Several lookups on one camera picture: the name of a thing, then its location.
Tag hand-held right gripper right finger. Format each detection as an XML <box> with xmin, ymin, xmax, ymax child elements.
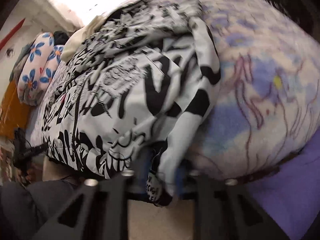
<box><xmin>175</xmin><ymin>165</ymin><xmax>292</xmax><ymax>240</ymax></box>

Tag purple bed sheet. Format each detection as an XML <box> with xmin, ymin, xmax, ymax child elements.
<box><xmin>239</xmin><ymin>129</ymin><xmax>320</xmax><ymax>240</ymax></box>

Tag blue flower pink quilt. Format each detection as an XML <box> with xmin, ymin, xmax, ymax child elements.
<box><xmin>17</xmin><ymin>31</ymin><xmax>66</xmax><ymax>106</ymax></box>

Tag dark navy cloth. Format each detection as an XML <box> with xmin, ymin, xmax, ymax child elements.
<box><xmin>53</xmin><ymin>31</ymin><xmax>70</xmax><ymax>46</ymax></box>

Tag purple cat print blanket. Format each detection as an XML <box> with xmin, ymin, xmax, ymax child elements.
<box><xmin>27</xmin><ymin>0</ymin><xmax>320</xmax><ymax>180</ymax></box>

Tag person's grey trousers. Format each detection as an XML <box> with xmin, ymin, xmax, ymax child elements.
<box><xmin>0</xmin><ymin>179</ymin><xmax>78</xmax><ymax>240</ymax></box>

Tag red wall shelf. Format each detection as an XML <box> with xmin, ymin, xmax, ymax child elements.
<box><xmin>0</xmin><ymin>17</ymin><xmax>26</xmax><ymax>52</ymax></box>

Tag cream folded cloth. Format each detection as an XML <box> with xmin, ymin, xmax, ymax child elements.
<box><xmin>61</xmin><ymin>15</ymin><xmax>107</xmax><ymax>62</ymax></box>

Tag white black printed jacket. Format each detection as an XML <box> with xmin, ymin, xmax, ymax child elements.
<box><xmin>41</xmin><ymin>0</ymin><xmax>222</xmax><ymax>207</ymax></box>

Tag orange wooden cabinet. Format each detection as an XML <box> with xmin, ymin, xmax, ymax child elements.
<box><xmin>0</xmin><ymin>80</ymin><xmax>34</xmax><ymax>140</ymax></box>

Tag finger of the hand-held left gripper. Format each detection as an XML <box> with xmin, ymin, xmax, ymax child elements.
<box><xmin>25</xmin><ymin>141</ymin><xmax>50</xmax><ymax>156</ymax></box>

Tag white floral curtain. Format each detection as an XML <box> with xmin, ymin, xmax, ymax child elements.
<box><xmin>42</xmin><ymin>0</ymin><xmax>155</xmax><ymax>28</ymax></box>

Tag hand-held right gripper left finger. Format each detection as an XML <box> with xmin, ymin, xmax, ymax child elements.
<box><xmin>32</xmin><ymin>170</ymin><xmax>142</xmax><ymax>240</ymax></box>

